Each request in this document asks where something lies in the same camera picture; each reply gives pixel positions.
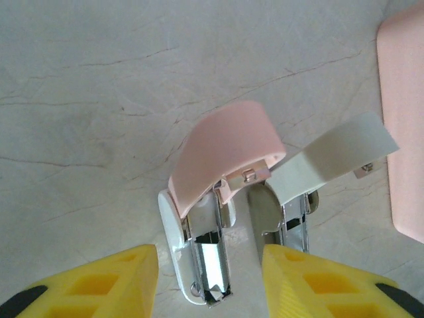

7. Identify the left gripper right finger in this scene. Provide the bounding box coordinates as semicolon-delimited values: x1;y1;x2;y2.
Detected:
261;244;424;318

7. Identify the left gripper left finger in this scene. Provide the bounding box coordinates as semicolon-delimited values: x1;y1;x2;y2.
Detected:
0;244;159;318

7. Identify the pink plastic tray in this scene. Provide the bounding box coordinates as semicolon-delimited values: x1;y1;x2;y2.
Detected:
376;2;424;244

